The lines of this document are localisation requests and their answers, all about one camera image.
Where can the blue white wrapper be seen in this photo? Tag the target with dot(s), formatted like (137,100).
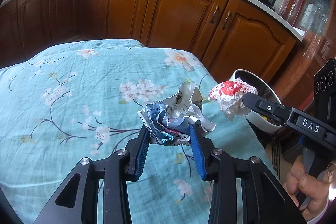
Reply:
(168,120)

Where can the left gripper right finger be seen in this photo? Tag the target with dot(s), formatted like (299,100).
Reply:
(264,198)

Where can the person's right hand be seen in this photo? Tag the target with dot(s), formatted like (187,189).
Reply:
(318,190)

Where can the red white wrapper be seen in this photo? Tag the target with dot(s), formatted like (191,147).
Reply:
(229,96)

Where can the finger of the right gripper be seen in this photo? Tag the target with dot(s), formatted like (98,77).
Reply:
(271,110)

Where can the brown wooden base cabinets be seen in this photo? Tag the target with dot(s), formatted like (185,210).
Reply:
(225,35)

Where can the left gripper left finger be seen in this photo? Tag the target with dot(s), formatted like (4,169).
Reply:
(76,198)

